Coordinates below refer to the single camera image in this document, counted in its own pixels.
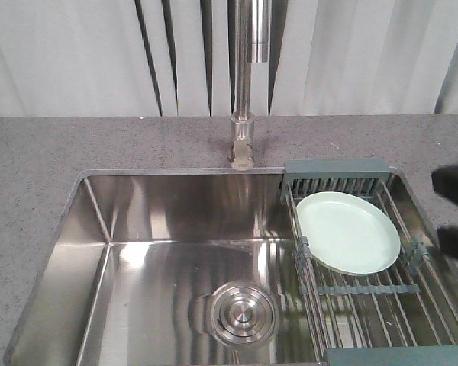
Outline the light green round plate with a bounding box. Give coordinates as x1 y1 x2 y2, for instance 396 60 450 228
296 191 401 276

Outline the grey sink drying rack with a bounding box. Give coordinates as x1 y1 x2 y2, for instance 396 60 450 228
281 159 458 365

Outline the steel sink drain strainer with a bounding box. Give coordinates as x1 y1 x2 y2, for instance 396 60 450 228
195 281 279 348

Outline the stainless steel faucet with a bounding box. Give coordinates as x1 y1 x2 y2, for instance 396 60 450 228
228 0 269 171

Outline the stainless steel sink basin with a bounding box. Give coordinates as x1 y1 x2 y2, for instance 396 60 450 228
4 168 320 365

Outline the white pleated curtain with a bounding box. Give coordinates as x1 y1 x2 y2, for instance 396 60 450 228
0 1 458 117

